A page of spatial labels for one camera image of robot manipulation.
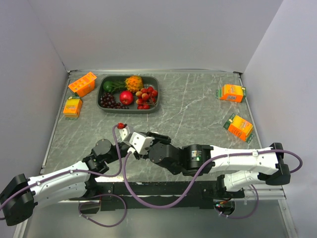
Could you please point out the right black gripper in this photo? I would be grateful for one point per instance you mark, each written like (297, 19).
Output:
(159, 138)

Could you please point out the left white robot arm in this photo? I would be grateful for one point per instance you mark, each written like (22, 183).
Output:
(22, 195)

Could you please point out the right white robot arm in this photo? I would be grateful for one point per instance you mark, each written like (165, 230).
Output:
(238, 167)

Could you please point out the dark purple grape bunch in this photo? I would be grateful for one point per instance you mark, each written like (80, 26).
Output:
(108, 101)

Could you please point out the red apple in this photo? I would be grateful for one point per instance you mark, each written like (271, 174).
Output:
(126, 98)

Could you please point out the dark grey fruit tray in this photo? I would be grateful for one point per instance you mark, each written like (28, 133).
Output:
(119, 86)

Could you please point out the red lychee cluster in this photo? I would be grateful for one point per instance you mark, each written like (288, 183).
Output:
(147, 98)

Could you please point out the green lime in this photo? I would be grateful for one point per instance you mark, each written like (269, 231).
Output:
(108, 86)

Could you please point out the orange sponge pack left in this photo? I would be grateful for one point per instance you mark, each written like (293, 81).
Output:
(72, 107)

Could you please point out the orange spiky fruit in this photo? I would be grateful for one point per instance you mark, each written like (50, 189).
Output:
(134, 83)

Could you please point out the orange carton back left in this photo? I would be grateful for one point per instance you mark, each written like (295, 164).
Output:
(83, 85)

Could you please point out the orange box front right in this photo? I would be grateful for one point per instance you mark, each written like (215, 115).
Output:
(240, 127)

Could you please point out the orange box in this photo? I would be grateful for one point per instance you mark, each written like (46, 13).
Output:
(240, 127)
(233, 93)

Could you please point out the orange box back right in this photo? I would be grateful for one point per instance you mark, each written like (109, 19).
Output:
(233, 93)

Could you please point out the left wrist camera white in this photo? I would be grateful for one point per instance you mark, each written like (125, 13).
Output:
(125, 132)

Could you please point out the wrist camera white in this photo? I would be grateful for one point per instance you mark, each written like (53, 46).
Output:
(141, 143)
(125, 132)

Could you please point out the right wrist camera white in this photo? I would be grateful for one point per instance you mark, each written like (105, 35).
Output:
(141, 143)

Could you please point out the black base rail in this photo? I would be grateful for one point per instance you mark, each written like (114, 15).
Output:
(201, 195)

